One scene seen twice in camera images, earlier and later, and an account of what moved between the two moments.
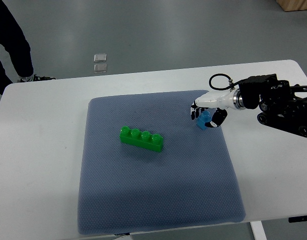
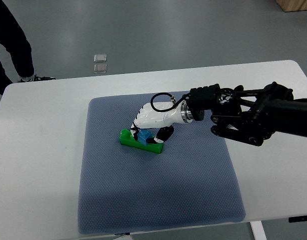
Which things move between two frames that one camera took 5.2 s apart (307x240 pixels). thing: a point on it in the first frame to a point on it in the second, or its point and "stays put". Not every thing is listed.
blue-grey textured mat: x=124 y=187 stays put
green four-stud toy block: x=154 y=142 stays put
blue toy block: x=204 y=117 to x=143 y=135
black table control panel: x=298 y=219 stays put
